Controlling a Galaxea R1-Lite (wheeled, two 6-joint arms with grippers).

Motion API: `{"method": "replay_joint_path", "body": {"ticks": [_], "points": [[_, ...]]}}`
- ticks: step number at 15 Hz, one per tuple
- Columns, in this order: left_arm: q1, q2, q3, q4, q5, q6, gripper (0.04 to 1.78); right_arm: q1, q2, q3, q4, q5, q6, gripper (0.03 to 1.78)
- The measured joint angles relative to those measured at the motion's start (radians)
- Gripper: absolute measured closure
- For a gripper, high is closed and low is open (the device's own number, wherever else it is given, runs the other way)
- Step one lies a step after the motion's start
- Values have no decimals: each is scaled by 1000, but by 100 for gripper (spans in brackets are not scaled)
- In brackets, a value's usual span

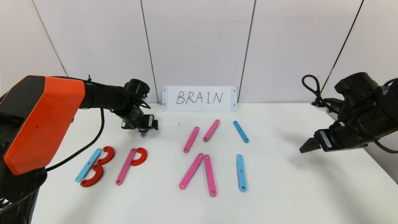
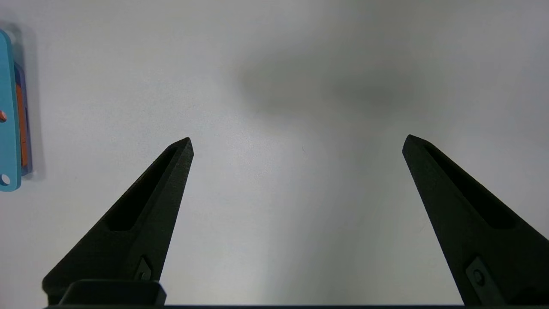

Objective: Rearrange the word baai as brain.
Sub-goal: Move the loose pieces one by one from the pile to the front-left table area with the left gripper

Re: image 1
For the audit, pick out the pink bar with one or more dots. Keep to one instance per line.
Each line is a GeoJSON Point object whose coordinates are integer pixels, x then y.
{"type": "Point", "coordinates": [190, 139]}
{"type": "Point", "coordinates": [191, 170]}
{"type": "Point", "coordinates": [211, 130]}
{"type": "Point", "coordinates": [210, 174]}
{"type": "Point", "coordinates": [126, 168]}

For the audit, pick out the long blue flat bar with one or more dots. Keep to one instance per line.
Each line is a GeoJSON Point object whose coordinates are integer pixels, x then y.
{"type": "Point", "coordinates": [89, 164]}

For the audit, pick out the large red arc piece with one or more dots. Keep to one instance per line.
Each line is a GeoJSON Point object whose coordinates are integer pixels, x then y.
{"type": "Point", "coordinates": [99, 175]}

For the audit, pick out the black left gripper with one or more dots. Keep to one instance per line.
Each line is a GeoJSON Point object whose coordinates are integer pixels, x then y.
{"type": "Point", "coordinates": [148, 122]}

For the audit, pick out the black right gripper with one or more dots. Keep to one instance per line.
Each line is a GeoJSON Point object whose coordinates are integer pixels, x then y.
{"type": "Point", "coordinates": [325, 140]}

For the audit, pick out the small red arc piece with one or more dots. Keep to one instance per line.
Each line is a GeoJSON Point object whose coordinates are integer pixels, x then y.
{"type": "Point", "coordinates": [143, 154]}

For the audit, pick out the short blue flat bar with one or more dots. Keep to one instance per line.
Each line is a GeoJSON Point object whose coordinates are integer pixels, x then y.
{"type": "Point", "coordinates": [241, 132]}

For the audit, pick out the blue bar with three holes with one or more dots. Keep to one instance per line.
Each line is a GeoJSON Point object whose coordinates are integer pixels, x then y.
{"type": "Point", "coordinates": [241, 179]}

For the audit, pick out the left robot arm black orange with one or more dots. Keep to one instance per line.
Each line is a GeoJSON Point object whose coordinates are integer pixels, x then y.
{"type": "Point", "coordinates": [46, 118]}

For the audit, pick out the white BRAIN sign card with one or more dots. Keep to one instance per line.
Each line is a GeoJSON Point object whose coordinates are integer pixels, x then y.
{"type": "Point", "coordinates": [199, 107]}

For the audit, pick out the medium red arc piece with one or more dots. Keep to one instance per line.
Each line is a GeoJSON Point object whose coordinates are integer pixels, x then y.
{"type": "Point", "coordinates": [111, 152]}

